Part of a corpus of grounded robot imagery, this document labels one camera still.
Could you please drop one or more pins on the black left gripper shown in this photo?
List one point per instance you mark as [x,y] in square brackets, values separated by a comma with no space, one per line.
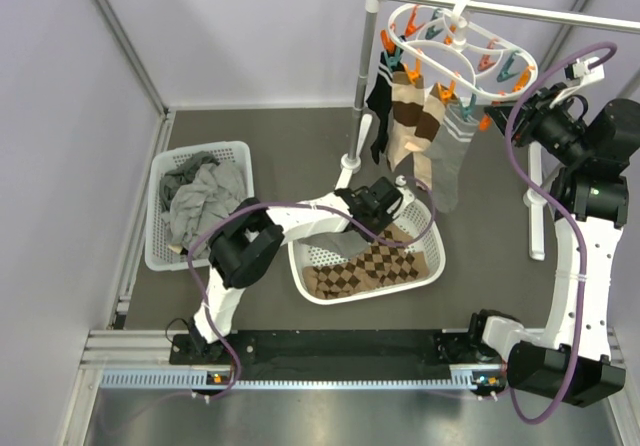
[387,216]

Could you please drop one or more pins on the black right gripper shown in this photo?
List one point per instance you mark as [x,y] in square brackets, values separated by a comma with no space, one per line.
[535,111]

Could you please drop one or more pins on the orange peg holding grey sock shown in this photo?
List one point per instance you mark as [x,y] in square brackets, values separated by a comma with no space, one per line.
[485,123]

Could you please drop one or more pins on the teal peg holding grey sock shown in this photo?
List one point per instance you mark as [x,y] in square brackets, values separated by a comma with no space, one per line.
[467,109]

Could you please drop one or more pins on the white round clip hanger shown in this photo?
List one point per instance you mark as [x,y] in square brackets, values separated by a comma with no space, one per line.
[460,50]

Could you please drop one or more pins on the yellow-orange peg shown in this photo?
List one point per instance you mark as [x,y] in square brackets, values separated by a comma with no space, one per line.
[446,93]
[414,74]

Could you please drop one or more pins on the brown beige striped socks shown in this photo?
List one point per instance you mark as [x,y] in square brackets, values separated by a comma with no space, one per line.
[407,105]

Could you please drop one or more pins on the black sock with white stripes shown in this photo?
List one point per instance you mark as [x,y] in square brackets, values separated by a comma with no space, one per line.
[379,102]

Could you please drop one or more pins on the teal clothes peg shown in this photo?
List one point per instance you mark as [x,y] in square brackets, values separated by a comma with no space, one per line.
[393,60]

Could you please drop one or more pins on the orange clothes peg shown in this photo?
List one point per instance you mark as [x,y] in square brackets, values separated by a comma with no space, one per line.
[388,44]

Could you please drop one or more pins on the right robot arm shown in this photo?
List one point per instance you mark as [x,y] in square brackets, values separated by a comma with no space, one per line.
[590,198]

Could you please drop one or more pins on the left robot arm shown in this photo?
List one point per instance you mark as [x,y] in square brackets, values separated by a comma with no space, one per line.
[243,245]

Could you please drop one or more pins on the brown argyle socks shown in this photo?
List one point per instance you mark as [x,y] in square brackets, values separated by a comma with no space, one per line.
[380,268]

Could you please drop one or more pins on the white oval sock basket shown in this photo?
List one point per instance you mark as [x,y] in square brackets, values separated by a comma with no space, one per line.
[414,226]

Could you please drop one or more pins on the white drying rack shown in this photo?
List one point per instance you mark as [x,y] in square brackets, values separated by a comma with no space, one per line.
[361,122]

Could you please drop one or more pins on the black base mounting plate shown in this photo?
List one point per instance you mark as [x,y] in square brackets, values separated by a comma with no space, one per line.
[342,355]

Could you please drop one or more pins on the grey clothes pile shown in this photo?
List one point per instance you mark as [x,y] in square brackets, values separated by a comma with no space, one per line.
[197,195]

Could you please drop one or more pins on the white rectangular laundry basket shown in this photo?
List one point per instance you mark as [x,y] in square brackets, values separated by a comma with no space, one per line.
[158,256]

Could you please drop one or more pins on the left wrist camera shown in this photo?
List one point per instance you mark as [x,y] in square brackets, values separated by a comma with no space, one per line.
[407,195]

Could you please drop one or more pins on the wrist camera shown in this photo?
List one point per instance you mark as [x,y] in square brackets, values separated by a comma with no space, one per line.
[407,195]
[582,73]

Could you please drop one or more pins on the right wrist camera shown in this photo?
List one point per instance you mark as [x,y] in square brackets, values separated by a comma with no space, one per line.
[582,73]

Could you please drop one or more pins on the grey slotted cable duct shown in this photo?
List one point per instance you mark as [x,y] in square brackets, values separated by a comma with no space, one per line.
[456,379]

